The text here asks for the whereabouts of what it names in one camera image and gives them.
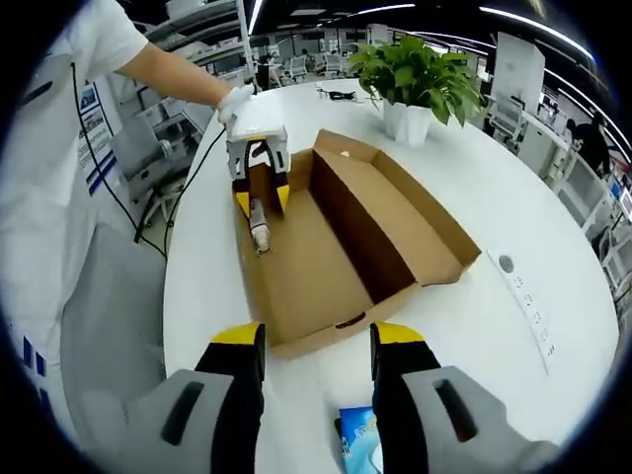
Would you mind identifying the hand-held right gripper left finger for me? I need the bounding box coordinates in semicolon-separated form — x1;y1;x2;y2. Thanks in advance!
122;320;268;474

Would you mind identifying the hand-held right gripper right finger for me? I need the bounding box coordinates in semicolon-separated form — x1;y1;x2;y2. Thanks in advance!
370;320;559;474

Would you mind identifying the white table socket panel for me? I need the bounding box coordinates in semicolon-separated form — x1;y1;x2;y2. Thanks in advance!
486;246;557;376

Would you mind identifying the person's left hand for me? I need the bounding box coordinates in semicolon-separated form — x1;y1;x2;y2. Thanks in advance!
215;84;258;127

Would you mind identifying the blue wet wipes pack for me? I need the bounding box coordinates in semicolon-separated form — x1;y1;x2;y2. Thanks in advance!
338;405;385;474

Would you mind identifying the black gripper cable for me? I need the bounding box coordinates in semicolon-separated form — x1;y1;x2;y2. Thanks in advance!
71;62;227;259

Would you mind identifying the green potted plant white pot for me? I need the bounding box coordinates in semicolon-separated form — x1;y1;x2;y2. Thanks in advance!
348;35;488;144

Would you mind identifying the brown cardboard shoe box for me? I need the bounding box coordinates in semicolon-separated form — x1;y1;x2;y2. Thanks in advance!
231;128;483;359

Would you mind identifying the small clear bottle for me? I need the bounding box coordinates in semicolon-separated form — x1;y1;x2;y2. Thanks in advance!
246;197;276;258

